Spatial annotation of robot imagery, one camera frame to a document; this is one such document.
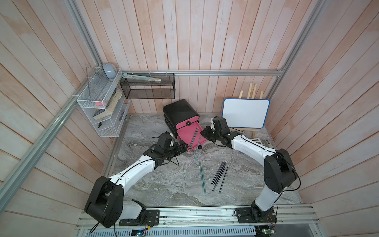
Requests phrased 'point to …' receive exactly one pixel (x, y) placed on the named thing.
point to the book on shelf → (107, 112)
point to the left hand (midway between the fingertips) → (183, 150)
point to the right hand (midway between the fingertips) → (199, 131)
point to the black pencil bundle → (218, 175)
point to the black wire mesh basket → (137, 89)
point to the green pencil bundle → (200, 167)
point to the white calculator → (257, 140)
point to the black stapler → (268, 144)
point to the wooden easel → (253, 89)
